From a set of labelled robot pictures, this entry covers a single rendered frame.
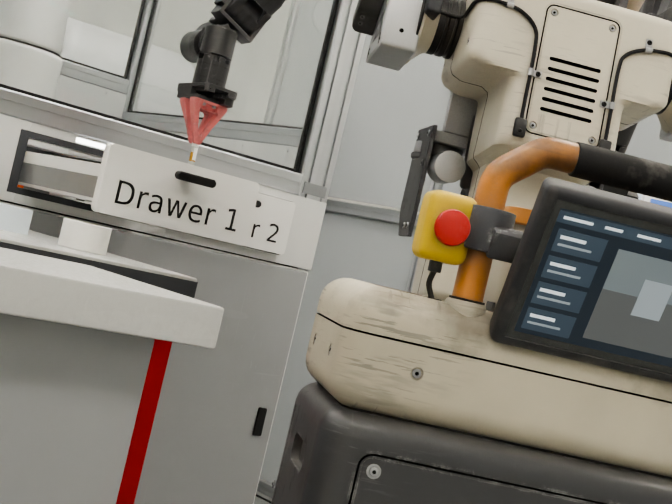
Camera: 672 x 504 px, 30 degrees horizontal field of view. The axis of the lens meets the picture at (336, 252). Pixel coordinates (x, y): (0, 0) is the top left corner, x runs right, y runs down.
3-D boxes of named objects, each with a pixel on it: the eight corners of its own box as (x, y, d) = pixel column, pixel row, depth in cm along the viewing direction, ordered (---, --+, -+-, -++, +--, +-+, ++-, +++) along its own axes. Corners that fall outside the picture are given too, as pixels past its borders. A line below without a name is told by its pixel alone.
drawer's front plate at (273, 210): (284, 255, 257) (296, 203, 257) (164, 227, 239) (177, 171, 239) (279, 254, 258) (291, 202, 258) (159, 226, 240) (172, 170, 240)
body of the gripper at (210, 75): (204, 92, 210) (214, 49, 211) (174, 93, 218) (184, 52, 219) (236, 103, 214) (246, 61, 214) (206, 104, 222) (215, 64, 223)
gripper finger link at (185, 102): (189, 138, 210) (203, 84, 211) (169, 138, 216) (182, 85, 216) (223, 149, 214) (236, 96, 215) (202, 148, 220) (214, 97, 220)
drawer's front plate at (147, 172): (246, 246, 212) (260, 183, 212) (94, 211, 194) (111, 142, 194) (240, 245, 213) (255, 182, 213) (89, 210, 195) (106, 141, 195)
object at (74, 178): (234, 235, 212) (242, 200, 212) (101, 203, 196) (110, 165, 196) (122, 209, 244) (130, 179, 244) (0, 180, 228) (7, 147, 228)
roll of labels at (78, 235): (48, 242, 181) (55, 215, 181) (90, 250, 185) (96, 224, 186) (72, 249, 176) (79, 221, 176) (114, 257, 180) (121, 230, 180)
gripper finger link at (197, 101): (185, 138, 211) (198, 85, 212) (165, 138, 217) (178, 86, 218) (219, 149, 215) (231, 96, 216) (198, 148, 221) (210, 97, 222)
